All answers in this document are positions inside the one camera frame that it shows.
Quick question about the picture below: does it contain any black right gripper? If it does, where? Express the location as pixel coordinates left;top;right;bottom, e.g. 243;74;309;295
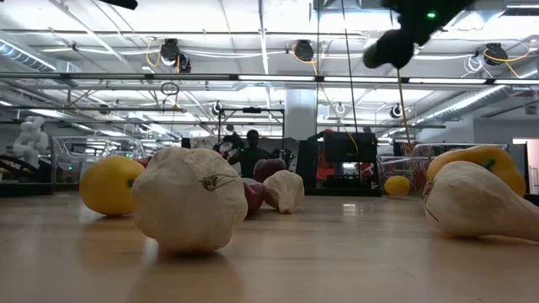
381;0;475;45

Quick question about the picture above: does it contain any yellow lemon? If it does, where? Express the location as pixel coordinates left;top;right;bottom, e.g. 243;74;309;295
383;174;412;197
78;156;147;217

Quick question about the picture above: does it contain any yellow bell pepper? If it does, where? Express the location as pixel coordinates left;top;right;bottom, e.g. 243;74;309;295
425;145;527;198

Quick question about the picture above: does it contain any white garlic bulb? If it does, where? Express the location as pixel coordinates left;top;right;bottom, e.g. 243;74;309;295
422;160;539;244
131;146;249;253
263;169;306;215

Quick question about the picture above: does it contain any dark red apple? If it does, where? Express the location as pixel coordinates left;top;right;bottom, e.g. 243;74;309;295
252;157;288;184

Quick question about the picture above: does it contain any clear plastic basket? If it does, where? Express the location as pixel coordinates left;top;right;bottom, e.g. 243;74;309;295
376;141;510;198
50;135;148;195

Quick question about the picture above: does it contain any black perforated computer box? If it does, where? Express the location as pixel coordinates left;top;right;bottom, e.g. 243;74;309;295
323;131;379;164

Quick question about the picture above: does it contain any person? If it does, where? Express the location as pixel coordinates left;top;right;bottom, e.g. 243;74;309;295
227;129;273;180

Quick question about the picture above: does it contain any colourful patterned poster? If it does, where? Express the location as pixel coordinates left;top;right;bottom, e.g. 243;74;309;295
189;135;220;149

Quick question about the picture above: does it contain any black ceiling cable reel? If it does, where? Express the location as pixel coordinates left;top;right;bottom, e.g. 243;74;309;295
293;39;315;63
159;37;193;75
483;41;510;66

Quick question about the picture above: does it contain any yellow hanging cable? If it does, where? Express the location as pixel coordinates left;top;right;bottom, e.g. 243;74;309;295
395;66;414;146

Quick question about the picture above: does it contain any black hanging cable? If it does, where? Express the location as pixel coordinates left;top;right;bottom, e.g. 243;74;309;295
339;0;360;135

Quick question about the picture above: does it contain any ceiling light rail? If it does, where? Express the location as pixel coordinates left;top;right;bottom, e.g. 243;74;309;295
0;72;539;86

